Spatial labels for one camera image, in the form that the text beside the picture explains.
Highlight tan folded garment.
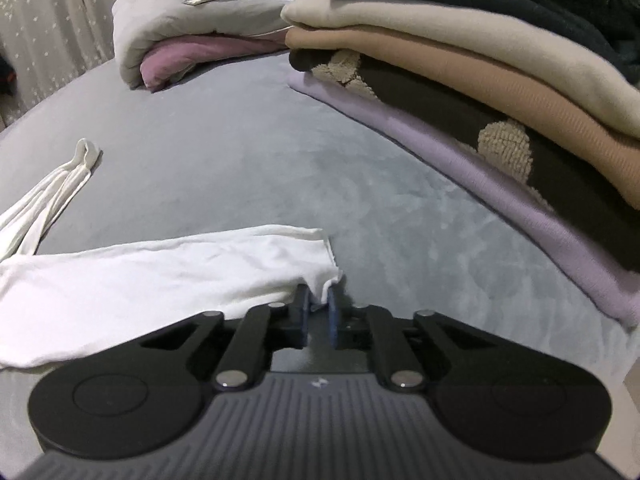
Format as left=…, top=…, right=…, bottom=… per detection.
left=284, top=27, right=640, bottom=212

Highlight grey folded duvet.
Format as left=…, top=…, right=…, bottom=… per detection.
left=111, top=0, right=321, bottom=91

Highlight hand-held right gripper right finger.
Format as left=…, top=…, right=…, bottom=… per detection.
left=327, top=287, right=497, bottom=394

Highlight cream folded garment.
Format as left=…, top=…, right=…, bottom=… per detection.
left=280, top=0, right=640, bottom=141

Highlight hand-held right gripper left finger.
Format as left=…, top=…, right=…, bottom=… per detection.
left=139, top=284, right=312, bottom=393

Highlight lavender folded garment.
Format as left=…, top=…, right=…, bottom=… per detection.
left=287, top=69, right=640, bottom=332

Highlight white long-sleeve shirt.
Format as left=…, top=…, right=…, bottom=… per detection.
left=0, top=138, right=344, bottom=370

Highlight beige dotted curtain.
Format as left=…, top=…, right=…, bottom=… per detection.
left=0, top=0, right=151, bottom=132

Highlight pink pillow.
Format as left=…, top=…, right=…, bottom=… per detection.
left=139, top=34, right=292, bottom=93

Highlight dark brown flower-patterned garment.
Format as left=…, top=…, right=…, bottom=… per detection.
left=288, top=48, right=640, bottom=275

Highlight dark object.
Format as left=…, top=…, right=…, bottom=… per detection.
left=0, top=42, right=17, bottom=97

